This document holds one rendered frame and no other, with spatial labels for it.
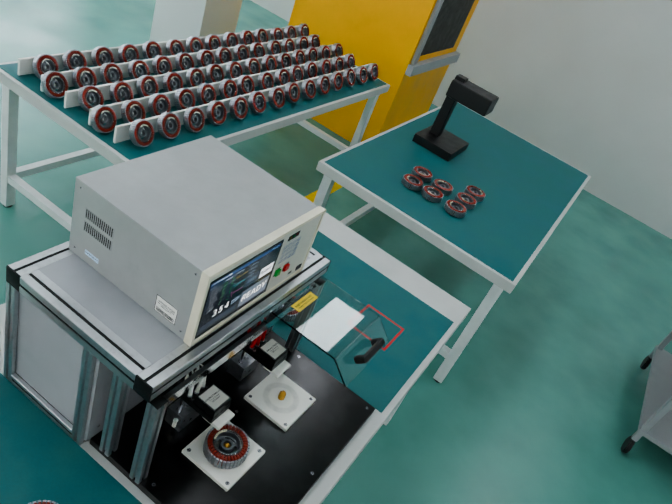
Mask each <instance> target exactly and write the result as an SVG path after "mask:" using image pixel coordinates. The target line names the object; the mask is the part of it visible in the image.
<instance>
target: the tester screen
mask: <svg viewBox="0 0 672 504"><path fill-rule="evenodd" d="M280 246H281V243H280V244H279V245H277V246H275V247H274V248H272V249H270V250H269V251H267V252H265V253H264V254H262V255H260V256H259V257H257V258H255V259H253V260H252V261H250V262H248V263H247V264H245V265H243V266H242V267H240V268H238V269H237V270H235V271H233V272H232V273H230V274H228V275H227V276H225V277H223V278H222V279H220V280H218V281H217V282H215V283H213V284H212V285H211V287H210V291H209V294H208V297H207V301H206V304H205V308H204V311H203V315H202V318H201V322H200V325H199V329H198V332H197V335H196V337H197V336H198V335H200V334H201V333H202V332H204V331H205V330H207V329H208V328H210V327H211V326H213V325H214V324H216V323H217V322H219V321H220V320H222V319H223V318H225V317H226V316H228V315H229V314H231V313H232V312H234V311H235V310H236V309H238V308H239V307H241V306H242V305H244V304H245V303H247V302H248V301H250V300H251V299H253V298H254V297H256V296H257V295H259V294H260V293H262V292H263V291H265V289H264V290H263V291H261V292H260V293H258V294H257V295H255V296H254V297H252V298H251V299H250V300H248V301H247V302H245V303H244V304H242V305H241V306H239V307H238V304H239V301H240V298H241V295H242V292H243V291H245V290H247V289H248V288H250V287H251V286H253V285H254V284H256V283H257V282H259V281H260V280H262V279H263V278H265V277H267V276H268V275H270V274H271V271H272V270H271V271H270V272H268V273H267V274H265V275H264V276H262V277H261V278H259V279H257V280H256V281H254V282H253V283H251V284H250V285H248V286H247V287H245V284H246V281H247V278H249V277H250V276H252V275H253V274H255V273H257V272H258V271H260V270H261V269H263V268H265V267H266V266H268V265H269V264H271V263H273V262H274V263H275V260H276V257H277V254H278V252H279V249H280ZM244 287H245V288H244ZM229 300H231V301H230V304H229V307H228V308H226V309H225V310H223V311H222V312H220V313H219V314H217V315H216V316H214V317H213V318H211V316H212V312H213V311H214V310H215V309H217V308H218V307H220V306H221V305H223V304H225V303H226V302H228V301H229ZM235 304H236V306H235V309H233V310H232V311H230V312H229V313H227V314H226V315H224V316H223V317H221V318H220V319H218V320H217V321H215V322H214V323H212V324H211V325H209V326H208V327H206V328H205V329H204V330H202V331H201V332H199V330H200V327H202V326H203V325H205V324H206V323H208V322H209V321H211V320H212V319H214V318H215V317H217V316H218V315H220V314H221V313H223V312H224V311H226V310H227V309H229V308H230V307H232V306H233V305H235ZM237 307H238V308H237Z"/></svg>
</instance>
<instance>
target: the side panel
mask: <svg viewBox="0 0 672 504"><path fill-rule="evenodd" d="M96 359H97V358H96V357H95V356H93V355H92V354H91V353H90V352H89V351H88V350H86V349H85V348H84V347H83V346H82V345H81V344H79V343H78V342H77V341H76V340H75V339H74V338H72V337H71V336H70V335H69V334H68V333H67V332H65V331H64V330H63V329H62V328H61V327H60V326H58V325H57V324H56V323H55V322H54V321H53V320H51V319H50V318H49V317H48V316H47V315H46V314H44V313H43V312H42V311H41V310H40V309H39V308H37V307H36V306H35V305H34V304H33V303H32V302H30V301H29V300H28V299H27V298H26V297H25V296H23V295H22V294H21V293H20V292H18V291H17V290H16V289H15V288H14V287H12V286H11V285H10V284H9V283H8V282H7V281H6V306H5V341H4V376H5V377H6V378H7V377H8V380H9V381H10V382H11V383H12V384H13V385H14V386H15V387H16V388H18V389H19V390H20V391H21V392H22V393H23V394H24V395H25V396H26V397H27V398H28V399H29V400H31V401H32V402H33V403H34V404H35V405H36V406H37V407H38V408H39V409H40V410H41V411H42V412H43V413H45V414H46V415H47V416H48V417H49V418H50V419H51V420H52V421H53V422H54V423H55V424H56V425H58V426H59V427H60V428H61V429H62V430H63V431H64V432H65V433H66V434H67V435H68V436H69V437H71V438H72V439H73V440H76V439H77V440H76V443H77V444H78V445H79V446H80V445H81V444H83V441H84V440H85V439H84V435H85V429H86V422H87V416H88V410H89V403H90V397H91V391H92V384H93V378H94V372H95V366H96ZM85 441H87V440H85Z"/></svg>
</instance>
